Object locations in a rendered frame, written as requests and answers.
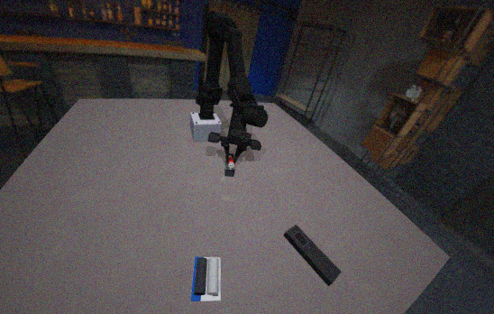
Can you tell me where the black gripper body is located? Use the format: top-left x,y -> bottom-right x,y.
207,120 -> 261,151

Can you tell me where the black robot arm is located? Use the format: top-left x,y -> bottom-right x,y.
196,11 -> 269,146

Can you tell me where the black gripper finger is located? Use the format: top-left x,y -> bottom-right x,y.
221,143 -> 230,163
233,146 -> 247,163

